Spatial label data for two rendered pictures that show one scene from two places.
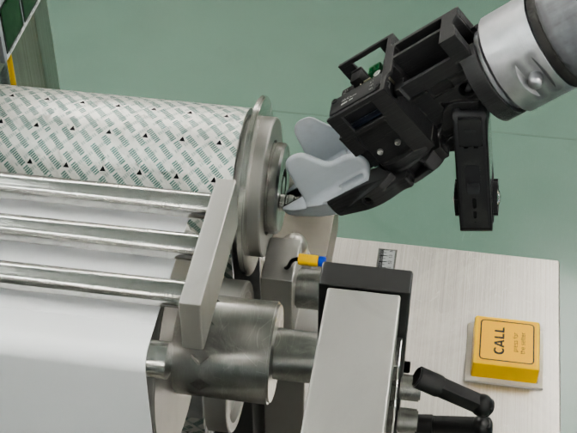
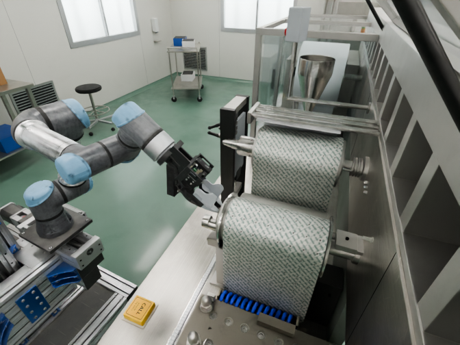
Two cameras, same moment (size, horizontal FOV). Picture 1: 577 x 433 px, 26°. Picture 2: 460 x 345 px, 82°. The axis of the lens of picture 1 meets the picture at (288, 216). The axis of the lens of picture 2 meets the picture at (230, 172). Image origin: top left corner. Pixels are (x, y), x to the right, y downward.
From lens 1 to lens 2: 1.29 m
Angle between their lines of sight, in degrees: 102
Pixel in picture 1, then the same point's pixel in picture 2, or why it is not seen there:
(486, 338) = (144, 311)
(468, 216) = not seen: hidden behind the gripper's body
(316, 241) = (194, 318)
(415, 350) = (167, 321)
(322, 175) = (214, 187)
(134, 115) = (265, 209)
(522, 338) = (133, 308)
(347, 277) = (231, 109)
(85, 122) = (281, 211)
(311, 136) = (212, 198)
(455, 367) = (158, 311)
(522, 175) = not seen: outside the picture
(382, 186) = not seen: hidden behind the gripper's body
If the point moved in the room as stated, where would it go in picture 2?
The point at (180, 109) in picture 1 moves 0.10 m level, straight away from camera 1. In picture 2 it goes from (250, 210) to (248, 242)
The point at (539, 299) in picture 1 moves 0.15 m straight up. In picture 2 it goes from (110, 336) to (96, 309)
